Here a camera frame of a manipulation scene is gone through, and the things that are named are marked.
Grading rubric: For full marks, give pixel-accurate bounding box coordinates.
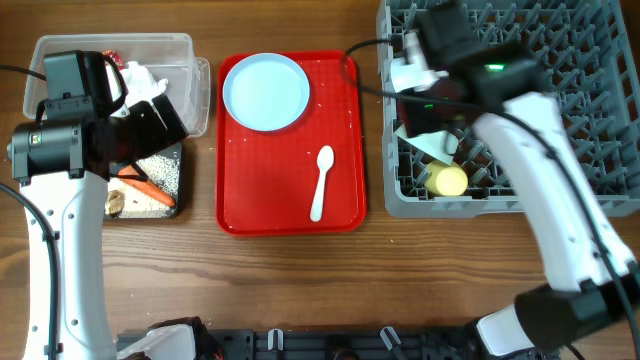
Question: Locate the green bowl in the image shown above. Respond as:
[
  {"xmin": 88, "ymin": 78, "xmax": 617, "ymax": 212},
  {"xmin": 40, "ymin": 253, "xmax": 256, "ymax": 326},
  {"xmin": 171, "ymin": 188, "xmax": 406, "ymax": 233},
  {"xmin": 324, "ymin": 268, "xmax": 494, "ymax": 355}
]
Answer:
[{"xmin": 394, "ymin": 125, "xmax": 458, "ymax": 165}]

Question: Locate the white tissue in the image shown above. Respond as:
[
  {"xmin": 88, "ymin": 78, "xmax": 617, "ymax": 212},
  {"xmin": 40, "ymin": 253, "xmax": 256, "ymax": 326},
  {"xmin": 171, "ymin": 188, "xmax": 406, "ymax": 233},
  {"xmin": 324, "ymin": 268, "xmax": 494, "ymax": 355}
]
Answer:
[{"xmin": 120, "ymin": 61, "xmax": 169, "ymax": 107}]

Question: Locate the white rice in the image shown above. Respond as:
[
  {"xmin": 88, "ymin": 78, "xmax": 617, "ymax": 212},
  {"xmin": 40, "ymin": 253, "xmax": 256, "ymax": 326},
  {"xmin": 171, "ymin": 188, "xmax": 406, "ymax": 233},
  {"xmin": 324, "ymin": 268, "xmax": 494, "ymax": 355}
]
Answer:
[{"xmin": 107, "ymin": 153, "xmax": 181, "ymax": 219}]

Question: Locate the orange carrot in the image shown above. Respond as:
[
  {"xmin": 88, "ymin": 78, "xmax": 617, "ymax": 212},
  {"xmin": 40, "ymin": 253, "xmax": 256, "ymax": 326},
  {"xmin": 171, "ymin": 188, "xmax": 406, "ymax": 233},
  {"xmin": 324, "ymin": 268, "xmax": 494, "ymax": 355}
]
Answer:
[{"xmin": 117, "ymin": 165, "xmax": 176, "ymax": 207}]

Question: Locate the yellow plastic cup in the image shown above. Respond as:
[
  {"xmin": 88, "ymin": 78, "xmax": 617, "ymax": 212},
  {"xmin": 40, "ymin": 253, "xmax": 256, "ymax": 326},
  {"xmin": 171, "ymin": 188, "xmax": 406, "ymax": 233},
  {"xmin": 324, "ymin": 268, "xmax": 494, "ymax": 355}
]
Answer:
[{"xmin": 425, "ymin": 161, "xmax": 468, "ymax": 196}]

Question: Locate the red snack wrapper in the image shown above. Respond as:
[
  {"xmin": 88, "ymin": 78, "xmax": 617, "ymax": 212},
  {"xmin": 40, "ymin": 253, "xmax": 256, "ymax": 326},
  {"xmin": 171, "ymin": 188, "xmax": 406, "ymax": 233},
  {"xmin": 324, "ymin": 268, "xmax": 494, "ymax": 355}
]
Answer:
[{"xmin": 102, "ymin": 50, "xmax": 125, "ymax": 71}]

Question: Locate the brown food scrap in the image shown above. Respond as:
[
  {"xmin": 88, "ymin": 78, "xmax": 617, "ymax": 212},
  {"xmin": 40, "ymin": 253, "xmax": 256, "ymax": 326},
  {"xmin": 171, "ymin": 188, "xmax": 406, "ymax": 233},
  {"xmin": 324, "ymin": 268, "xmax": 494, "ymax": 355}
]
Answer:
[{"xmin": 105, "ymin": 190, "xmax": 125, "ymax": 217}]

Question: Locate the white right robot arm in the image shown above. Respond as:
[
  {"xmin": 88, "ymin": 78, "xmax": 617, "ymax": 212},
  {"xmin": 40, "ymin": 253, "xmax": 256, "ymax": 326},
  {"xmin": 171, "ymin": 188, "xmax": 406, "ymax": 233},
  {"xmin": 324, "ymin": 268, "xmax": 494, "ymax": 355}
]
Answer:
[{"xmin": 403, "ymin": 1, "xmax": 639, "ymax": 358}]

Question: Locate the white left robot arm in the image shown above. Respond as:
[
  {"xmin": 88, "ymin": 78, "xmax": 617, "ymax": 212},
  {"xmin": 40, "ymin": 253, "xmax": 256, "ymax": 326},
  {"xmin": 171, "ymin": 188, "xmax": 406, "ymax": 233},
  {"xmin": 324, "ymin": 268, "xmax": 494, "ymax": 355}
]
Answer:
[{"xmin": 7, "ymin": 50, "xmax": 217, "ymax": 359}]

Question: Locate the grey dishwasher rack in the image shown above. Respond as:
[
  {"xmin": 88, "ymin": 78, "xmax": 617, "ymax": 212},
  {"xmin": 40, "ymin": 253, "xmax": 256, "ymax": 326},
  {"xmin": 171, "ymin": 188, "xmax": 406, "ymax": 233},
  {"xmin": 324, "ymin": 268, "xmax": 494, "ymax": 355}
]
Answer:
[{"xmin": 382, "ymin": 0, "xmax": 639, "ymax": 218}]

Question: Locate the black tray bin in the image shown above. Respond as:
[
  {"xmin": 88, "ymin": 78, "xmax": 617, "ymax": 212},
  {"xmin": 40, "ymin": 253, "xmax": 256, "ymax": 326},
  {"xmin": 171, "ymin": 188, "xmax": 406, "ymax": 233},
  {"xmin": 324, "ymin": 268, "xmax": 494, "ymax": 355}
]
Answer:
[{"xmin": 102, "ymin": 141, "xmax": 184, "ymax": 220}]

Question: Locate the clear plastic bin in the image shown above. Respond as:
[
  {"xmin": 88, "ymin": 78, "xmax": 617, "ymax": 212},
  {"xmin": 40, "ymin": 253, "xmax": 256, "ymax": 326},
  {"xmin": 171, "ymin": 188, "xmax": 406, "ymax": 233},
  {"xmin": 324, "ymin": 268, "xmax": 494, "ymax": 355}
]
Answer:
[{"xmin": 29, "ymin": 33, "xmax": 211, "ymax": 138}]

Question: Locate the white plastic spoon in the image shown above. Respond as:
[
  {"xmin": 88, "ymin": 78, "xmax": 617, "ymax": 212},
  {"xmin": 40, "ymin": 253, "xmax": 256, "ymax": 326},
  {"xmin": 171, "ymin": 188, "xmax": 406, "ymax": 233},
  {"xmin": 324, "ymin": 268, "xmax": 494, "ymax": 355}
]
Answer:
[{"xmin": 310, "ymin": 145, "xmax": 335, "ymax": 222}]

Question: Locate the large light blue plate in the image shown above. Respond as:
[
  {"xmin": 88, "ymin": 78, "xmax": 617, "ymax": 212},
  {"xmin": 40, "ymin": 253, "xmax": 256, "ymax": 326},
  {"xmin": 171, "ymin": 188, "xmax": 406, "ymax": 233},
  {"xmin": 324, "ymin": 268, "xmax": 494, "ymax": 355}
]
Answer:
[{"xmin": 222, "ymin": 53, "xmax": 311, "ymax": 132}]

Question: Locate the red serving tray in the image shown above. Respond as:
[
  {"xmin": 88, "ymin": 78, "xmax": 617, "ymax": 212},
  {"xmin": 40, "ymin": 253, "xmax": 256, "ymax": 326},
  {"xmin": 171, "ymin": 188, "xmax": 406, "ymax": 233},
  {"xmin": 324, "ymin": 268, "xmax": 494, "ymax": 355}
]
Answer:
[{"xmin": 215, "ymin": 50, "xmax": 367, "ymax": 236}]

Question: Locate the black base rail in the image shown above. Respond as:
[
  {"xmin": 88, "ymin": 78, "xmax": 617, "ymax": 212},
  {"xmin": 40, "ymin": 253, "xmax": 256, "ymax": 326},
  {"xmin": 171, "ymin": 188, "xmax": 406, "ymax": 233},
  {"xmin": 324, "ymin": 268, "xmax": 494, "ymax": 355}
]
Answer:
[{"xmin": 194, "ymin": 326, "xmax": 490, "ymax": 360}]

